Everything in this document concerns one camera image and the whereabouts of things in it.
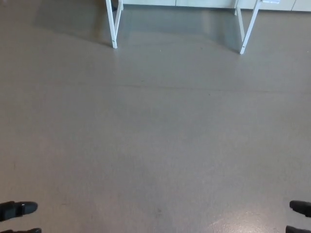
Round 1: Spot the white table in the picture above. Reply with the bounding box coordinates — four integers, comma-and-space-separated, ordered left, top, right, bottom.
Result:
105, 0, 280, 55

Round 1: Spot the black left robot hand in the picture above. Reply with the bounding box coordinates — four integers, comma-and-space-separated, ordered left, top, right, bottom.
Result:
0, 200, 42, 233

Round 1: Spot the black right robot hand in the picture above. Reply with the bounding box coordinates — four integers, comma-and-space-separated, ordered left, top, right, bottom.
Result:
285, 200, 311, 233

